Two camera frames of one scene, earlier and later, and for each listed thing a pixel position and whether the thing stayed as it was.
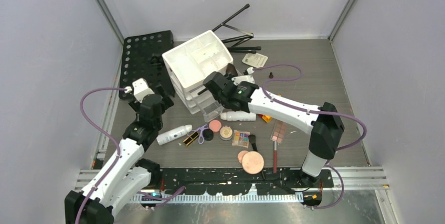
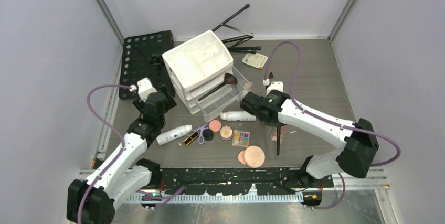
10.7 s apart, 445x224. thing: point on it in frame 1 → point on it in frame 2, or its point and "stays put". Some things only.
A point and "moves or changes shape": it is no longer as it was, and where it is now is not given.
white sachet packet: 256,60 stays put
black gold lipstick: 190,138 stays put
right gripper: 229,78 → 275,124
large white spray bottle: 173,134 stays put
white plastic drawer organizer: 187,64 stays put
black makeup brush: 231,68 moves or changes shape
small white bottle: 238,116 stays put
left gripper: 166,103 stays put
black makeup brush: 252,138 → 278,139
